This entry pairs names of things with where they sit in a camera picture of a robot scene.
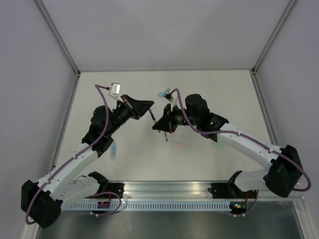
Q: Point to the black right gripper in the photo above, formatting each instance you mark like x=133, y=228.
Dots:
x=166, y=122

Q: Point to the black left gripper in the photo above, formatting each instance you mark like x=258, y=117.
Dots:
x=137, y=109

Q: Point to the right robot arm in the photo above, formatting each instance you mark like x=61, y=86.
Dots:
x=280, y=165

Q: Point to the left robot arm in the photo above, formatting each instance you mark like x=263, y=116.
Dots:
x=43, y=201

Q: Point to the blue highlighter pen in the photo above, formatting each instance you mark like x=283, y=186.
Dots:
x=113, y=151

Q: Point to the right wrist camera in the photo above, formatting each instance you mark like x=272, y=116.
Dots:
x=168, y=94

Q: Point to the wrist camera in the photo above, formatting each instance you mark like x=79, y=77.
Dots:
x=168, y=94
x=114, y=91

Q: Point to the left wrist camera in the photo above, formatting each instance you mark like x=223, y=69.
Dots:
x=114, y=91

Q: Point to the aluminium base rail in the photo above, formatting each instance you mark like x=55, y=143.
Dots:
x=191, y=190

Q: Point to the white slotted cable duct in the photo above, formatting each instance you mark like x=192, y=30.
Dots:
x=94, y=205

